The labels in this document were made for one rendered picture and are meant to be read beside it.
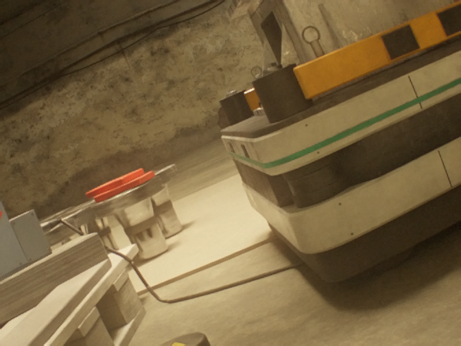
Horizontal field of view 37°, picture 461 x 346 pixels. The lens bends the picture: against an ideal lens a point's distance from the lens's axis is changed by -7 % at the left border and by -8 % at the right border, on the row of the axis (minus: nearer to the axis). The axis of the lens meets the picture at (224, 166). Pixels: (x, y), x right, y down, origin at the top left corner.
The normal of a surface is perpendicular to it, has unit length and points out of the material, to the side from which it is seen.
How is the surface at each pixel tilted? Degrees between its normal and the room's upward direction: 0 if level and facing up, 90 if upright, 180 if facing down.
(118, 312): 90
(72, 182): 90
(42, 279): 90
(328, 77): 90
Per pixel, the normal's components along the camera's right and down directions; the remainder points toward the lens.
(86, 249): 0.62, -0.22
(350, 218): 0.07, 0.05
